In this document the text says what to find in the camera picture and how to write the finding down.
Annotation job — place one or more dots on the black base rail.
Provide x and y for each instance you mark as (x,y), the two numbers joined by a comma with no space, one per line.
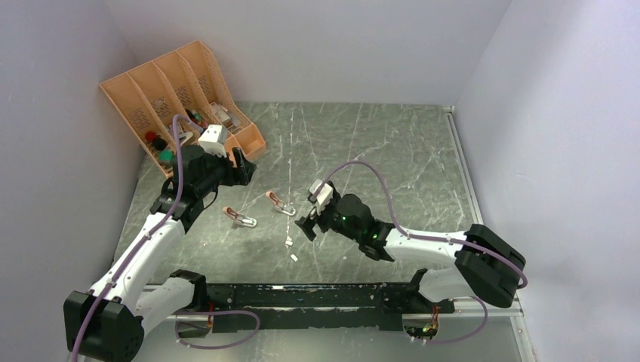
(302,306)

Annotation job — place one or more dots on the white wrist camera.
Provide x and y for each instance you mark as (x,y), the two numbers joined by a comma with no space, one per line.
(320,195)
(213,140)

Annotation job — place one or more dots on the red round stamp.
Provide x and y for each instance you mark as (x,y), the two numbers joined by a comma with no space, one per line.
(150,136)

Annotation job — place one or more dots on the black round stamp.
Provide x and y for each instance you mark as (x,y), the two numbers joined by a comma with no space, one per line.
(159,144)

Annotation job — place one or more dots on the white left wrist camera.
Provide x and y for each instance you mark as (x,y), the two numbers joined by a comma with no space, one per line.
(213,140)

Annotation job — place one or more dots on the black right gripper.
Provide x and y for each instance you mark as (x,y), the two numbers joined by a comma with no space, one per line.
(308,223)

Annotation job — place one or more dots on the peach plastic file organizer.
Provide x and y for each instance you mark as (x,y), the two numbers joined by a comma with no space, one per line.
(148,96)

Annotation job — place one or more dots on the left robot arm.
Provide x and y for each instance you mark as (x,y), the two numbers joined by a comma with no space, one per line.
(110,320)

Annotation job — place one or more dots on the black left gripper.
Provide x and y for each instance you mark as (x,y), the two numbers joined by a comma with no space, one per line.
(240,175)

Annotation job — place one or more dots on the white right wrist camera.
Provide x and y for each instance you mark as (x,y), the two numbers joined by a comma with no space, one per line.
(320,195)

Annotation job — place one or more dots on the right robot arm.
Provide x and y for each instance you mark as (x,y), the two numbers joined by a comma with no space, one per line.
(476,262)

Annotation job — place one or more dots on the green stamp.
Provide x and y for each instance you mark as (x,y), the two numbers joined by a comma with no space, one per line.
(165,158)

